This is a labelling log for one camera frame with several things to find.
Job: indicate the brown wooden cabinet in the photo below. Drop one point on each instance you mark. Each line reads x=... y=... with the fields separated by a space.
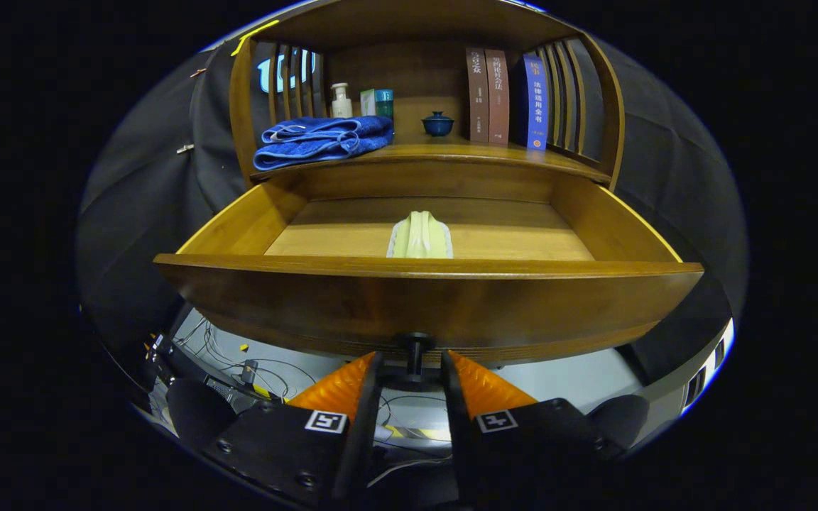
x=416 y=78

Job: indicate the black backdrop cloth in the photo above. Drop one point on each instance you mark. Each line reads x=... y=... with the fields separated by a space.
x=139 y=213

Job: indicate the blue lidded teacup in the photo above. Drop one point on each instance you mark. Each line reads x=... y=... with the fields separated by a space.
x=437 y=126

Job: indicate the dark brown book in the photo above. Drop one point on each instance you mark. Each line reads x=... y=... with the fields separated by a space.
x=477 y=99

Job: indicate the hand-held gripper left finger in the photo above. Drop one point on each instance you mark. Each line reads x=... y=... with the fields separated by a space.
x=370 y=404

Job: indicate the yellow black floor tape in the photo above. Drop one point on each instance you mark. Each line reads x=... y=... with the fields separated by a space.
x=416 y=433

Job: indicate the reddish brown book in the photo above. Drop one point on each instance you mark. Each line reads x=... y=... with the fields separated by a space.
x=498 y=99

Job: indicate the blue book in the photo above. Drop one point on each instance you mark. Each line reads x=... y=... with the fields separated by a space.
x=535 y=106

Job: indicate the white pump bottle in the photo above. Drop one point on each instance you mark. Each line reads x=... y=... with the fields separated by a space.
x=341 y=105

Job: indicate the brown wooden drawer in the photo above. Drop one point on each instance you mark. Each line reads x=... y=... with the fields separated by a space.
x=416 y=305

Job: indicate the wooden countertop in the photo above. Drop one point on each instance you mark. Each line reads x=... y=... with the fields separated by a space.
x=451 y=150

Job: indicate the blue folded towel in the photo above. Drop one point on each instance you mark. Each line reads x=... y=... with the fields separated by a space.
x=317 y=142

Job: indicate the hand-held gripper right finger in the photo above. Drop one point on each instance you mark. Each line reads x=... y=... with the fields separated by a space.
x=455 y=426

